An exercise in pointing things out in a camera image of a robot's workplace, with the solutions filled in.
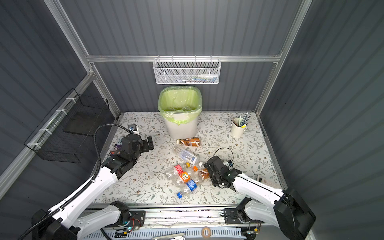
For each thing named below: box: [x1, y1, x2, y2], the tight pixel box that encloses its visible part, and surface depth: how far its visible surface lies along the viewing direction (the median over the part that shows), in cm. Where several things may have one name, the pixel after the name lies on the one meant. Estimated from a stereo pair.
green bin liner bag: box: [158, 85, 203, 126], surface depth 96 cm
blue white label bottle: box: [174, 145, 198, 165], surface depth 92 cm
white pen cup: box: [231, 117, 248, 138], surface depth 102 cm
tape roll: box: [201, 226, 212, 239], surface depth 72 cm
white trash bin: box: [163, 115, 198, 139], surface depth 98 cm
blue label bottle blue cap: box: [177, 179, 198, 199], surface depth 81 cm
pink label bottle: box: [164, 164, 184, 180], surface depth 87 cm
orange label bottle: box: [175, 166, 199, 184], surface depth 85 cm
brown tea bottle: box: [199, 168, 210, 180], surface depth 84 cm
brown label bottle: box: [176, 137, 200, 147], surface depth 101 cm
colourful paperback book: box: [110, 143, 122, 155], surface depth 99 cm
